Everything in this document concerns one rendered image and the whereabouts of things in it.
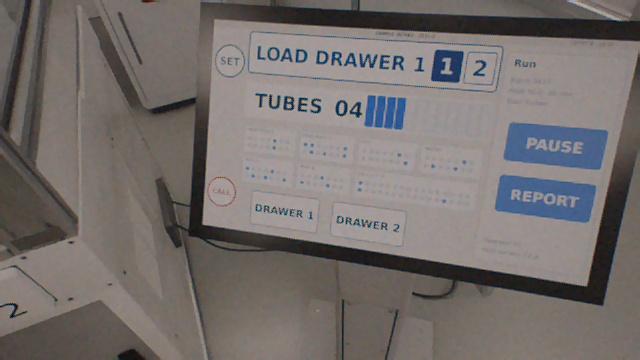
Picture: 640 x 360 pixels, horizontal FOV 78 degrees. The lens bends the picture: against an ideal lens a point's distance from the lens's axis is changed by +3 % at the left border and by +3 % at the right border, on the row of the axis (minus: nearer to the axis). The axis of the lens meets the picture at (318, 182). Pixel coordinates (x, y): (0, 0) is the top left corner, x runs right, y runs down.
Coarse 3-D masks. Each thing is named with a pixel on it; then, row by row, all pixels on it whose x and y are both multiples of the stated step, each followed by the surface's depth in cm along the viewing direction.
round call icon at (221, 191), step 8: (208, 176) 52; (216, 176) 52; (224, 176) 51; (208, 184) 52; (216, 184) 52; (224, 184) 52; (232, 184) 51; (208, 192) 52; (216, 192) 52; (224, 192) 52; (232, 192) 52; (208, 200) 52; (216, 200) 52; (224, 200) 52; (232, 200) 52; (224, 208) 52; (232, 208) 52
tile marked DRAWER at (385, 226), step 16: (336, 208) 49; (352, 208) 49; (368, 208) 48; (384, 208) 48; (336, 224) 49; (352, 224) 49; (368, 224) 49; (384, 224) 48; (400, 224) 48; (368, 240) 49; (384, 240) 48; (400, 240) 48
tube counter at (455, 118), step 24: (336, 96) 47; (360, 96) 47; (384, 96) 46; (408, 96) 46; (336, 120) 48; (360, 120) 47; (384, 120) 47; (408, 120) 46; (432, 120) 46; (456, 120) 45; (480, 120) 45
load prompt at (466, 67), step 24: (264, 48) 48; (288, 48) 48; (312, 48) 47; (336, 48) 47; (360, 48) 46; (384, 48) 46; (408, 48) 45; (432, 48) 45; (456, 48) 44; (480, 48) 44; (264, 72) 49; (288, 72) 48; (312, 72) 48; (336, 72) 47; (360, 72) 46; (384, 72) 46; (408, 72) 45; (432, 72) 45; (456, 72) 44; (480, 72) 44
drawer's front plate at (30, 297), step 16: (0, 272) 55; (16, 272) 56; (0, 288) 55; (16, 288) 56; (32, 288) 58; (0, 304) 57; (32, 304) 60; (48, 304) 61; (0, 320) 59; (16, 320) 61
